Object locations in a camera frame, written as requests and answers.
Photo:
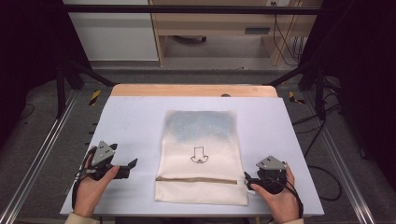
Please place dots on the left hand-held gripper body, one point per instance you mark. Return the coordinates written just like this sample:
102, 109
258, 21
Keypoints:
104, 157

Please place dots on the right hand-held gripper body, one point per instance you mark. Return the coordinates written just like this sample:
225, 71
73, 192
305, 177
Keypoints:
271, 175

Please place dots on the cream mesh laundry bag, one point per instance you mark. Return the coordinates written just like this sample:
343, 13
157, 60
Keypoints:
200, 161

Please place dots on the person's right hand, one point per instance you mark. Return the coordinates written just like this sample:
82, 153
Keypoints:
281, 203

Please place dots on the person's left hand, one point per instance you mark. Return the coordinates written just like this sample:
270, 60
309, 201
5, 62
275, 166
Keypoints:
91, 191

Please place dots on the yellow black tape strip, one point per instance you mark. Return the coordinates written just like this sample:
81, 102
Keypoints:
294, 99
94, 97

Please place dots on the black metal stand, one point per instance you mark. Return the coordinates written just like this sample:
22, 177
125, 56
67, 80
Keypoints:
61, 90
319, 93

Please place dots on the white cabinet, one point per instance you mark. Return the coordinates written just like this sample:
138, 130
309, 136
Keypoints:
115, 34

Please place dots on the black curtain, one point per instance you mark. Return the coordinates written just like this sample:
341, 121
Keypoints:
364, 62
28, 46

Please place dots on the wooden desk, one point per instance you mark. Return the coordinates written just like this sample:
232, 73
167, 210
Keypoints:
218, 23

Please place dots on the aluminium floor rail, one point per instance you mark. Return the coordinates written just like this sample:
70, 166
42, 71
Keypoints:
37, 155
345, 174

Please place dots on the black horizontal frame bar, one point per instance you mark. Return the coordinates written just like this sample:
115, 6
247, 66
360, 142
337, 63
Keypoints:
186, 9

